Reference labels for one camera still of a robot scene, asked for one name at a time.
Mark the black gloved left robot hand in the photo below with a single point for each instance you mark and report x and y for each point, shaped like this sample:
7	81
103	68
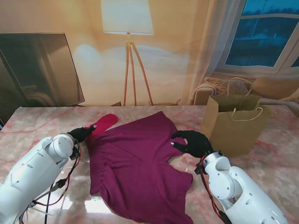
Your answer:
80	133

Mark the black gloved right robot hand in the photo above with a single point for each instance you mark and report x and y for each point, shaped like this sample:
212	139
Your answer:
198	144

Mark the red pink sock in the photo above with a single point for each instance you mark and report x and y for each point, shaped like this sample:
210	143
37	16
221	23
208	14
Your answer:
105	122

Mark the magenta purple shorts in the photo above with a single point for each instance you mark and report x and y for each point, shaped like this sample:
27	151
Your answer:
140	163

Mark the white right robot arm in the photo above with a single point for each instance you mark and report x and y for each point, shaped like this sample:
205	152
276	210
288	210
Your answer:
233	182

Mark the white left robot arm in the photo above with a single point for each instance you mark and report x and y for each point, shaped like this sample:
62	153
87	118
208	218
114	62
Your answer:
35	168

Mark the kraft paper bag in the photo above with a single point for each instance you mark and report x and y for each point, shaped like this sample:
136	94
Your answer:
233	137

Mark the beige knitted cushion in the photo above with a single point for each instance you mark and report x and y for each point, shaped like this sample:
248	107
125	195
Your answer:
222	86

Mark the dark flat screen television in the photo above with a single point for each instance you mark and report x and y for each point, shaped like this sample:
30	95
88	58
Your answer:
35	70

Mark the beige armchair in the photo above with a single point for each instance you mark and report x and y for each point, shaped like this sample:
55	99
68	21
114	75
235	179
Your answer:
275	86

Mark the sheer cream curtain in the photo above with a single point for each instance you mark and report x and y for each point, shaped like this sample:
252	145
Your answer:
210	46

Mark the white framed window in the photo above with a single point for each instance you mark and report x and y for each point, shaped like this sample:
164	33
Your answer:
257	42

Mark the white shade tripod floor lamp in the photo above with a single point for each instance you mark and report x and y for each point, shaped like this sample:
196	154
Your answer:
127	16

